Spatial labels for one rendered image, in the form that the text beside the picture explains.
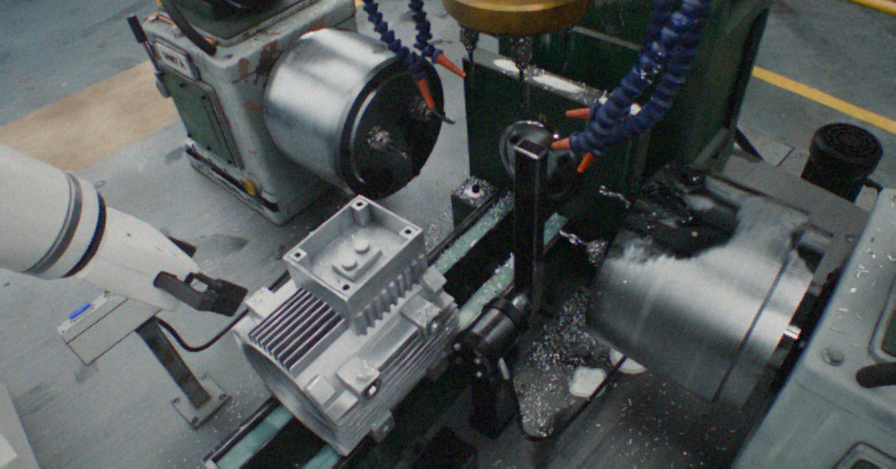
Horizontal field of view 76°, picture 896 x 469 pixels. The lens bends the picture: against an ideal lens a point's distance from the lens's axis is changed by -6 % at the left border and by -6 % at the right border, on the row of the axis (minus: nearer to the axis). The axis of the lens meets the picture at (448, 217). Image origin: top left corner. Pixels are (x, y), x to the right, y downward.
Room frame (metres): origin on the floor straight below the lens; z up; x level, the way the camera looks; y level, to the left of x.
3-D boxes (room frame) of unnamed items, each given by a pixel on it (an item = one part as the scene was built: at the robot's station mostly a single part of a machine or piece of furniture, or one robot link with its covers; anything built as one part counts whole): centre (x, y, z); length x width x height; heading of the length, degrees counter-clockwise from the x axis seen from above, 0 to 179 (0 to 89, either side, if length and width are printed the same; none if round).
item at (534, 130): (0.71, -0.15, 1.02); 0.15 x 0.02 x 0.15; 45
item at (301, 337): (0.43, 0.13, 1.02); 0.20 x 0.19 x 0.19; 137
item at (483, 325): (0.51, -0.19, 0.92); 0.45 x 0.13 x 0.24; 135
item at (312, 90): (0.90, 0.17, 1.04); 0.37 x 0.25 x 0.25; 45
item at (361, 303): (0.46, 0.11, 1.11); 0.12 x 0.11 x 0.07; 137
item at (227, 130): (1.07, 0.34, 0.99); 0.35 x 0.31 x 0.37; 45
